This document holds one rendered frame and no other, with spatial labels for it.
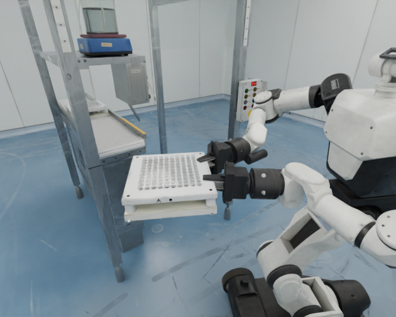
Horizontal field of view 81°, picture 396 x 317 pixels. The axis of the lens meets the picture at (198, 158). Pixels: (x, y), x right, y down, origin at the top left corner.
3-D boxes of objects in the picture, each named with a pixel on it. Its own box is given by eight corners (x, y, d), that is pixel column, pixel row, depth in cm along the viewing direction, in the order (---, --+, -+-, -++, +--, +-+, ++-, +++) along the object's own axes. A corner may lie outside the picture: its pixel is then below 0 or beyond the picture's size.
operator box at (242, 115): (258, 117, 164) (263, 79, 152) (241, 122, 155) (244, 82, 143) (251, 115, 169) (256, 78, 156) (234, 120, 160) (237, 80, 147)
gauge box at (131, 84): (149, 102, 123) (146, 61, 114) (131, 105, 118) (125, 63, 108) (133, 95, 139) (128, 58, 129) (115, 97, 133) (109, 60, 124)
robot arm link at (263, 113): (242, 122, 96) (250, 98, 109) (251, 141, 101) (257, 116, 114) (268, 116, 90) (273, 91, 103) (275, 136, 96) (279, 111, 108)
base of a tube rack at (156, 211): (124, 221, 61) (123, 214, 60) (135, 173, 82) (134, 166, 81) (217, 213, 63) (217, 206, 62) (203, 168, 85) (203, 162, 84)
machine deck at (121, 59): (146, 64, 114) (145, 55, 112) (60, 70, 94) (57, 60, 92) (105, 56, 158) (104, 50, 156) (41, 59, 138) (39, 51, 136)
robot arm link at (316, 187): (275, 190, 69) (312, 219, 58) (280, 163, 65) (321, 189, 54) (291, 185, 72) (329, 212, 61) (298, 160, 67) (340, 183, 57)
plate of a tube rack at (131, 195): (122, 206, 58) (120, 200, 57) (133, 160, 80) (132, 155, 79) (217, 199, 61) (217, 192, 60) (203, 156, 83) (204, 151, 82)
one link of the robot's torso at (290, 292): (308, 285, 124) (279, 232, 102) (332, 326, 107) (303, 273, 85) (281, 296, 126) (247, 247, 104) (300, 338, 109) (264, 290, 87)
